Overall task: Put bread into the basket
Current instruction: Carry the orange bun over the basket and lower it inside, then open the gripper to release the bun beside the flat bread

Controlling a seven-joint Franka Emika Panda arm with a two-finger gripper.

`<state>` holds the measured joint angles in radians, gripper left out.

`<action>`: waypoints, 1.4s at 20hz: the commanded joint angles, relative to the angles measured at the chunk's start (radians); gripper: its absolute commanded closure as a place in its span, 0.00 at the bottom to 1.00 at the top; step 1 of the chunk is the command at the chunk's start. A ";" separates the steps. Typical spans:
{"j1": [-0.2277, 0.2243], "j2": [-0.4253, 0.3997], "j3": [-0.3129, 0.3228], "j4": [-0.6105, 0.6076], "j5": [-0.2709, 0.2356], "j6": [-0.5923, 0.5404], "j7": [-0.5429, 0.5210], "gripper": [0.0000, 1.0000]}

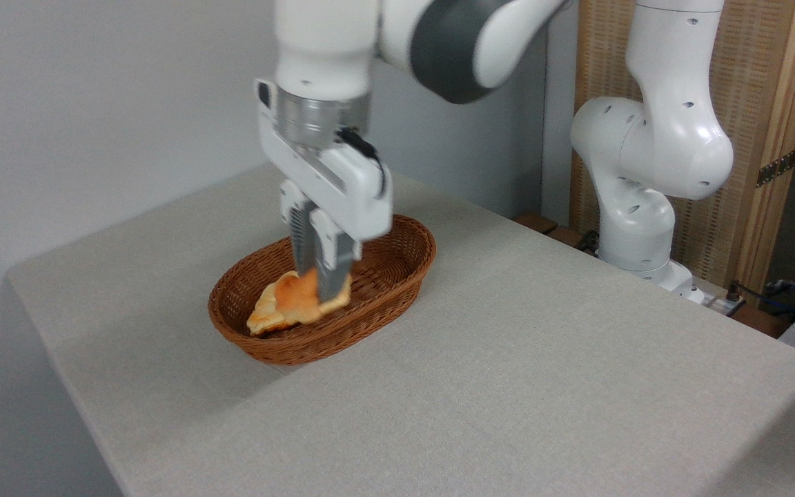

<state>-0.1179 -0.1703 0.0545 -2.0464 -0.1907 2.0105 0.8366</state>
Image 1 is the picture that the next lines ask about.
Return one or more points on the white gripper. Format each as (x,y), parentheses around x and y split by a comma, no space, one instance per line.
(342,186)

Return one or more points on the round orange bread roll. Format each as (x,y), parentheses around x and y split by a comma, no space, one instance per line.
(301,300)

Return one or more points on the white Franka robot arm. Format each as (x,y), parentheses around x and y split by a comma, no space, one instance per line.
(653,138)

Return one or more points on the brown wicker oval basket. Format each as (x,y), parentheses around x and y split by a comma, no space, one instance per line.
(384,290)

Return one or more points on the flat pale bread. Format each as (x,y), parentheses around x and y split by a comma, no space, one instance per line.
(265,314)

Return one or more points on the grey tablecloth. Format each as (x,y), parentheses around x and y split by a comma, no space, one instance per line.
(542,386)

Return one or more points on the dark metal screen hinge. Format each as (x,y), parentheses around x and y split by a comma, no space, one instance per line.
(776,168)

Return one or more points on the wooden woven folding screen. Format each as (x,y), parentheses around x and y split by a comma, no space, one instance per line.
(749,76)

